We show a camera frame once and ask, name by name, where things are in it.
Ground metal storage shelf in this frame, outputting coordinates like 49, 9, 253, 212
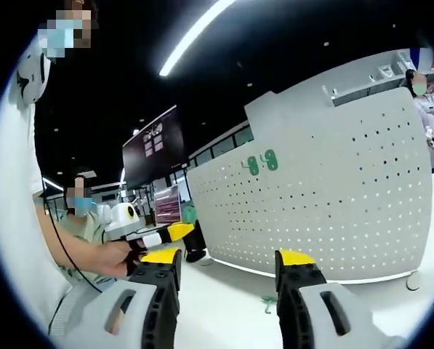
321, 50, 434, 110

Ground black cable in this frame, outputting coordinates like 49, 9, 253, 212
41, 177, 105, 294

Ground monitor with red text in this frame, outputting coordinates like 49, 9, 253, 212
153, 184, 183, 225

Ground grey perforated mounting plate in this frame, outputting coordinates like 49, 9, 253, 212
186, 86, 434, 292

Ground person's left hand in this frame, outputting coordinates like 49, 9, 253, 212
100, 239, 129, 278

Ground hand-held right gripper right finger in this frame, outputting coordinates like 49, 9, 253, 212
274, 249, 398, 349

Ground grey mesh chair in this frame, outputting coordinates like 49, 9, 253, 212
47, 279, 105, 337

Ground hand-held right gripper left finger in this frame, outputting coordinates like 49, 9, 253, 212
58, 247, 183, 349

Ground person's white shirt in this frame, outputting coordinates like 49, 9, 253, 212
0, 36, 76, 328

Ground black container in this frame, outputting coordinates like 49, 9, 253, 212
183, 222, 207, 263

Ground ceiling light strip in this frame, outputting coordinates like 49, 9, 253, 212
158, 0, 239, 77

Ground white chest-worn device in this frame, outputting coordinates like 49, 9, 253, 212
15, 46, 53, 108

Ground large dark wall screen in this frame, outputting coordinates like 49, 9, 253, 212
121, 105, 188, 190

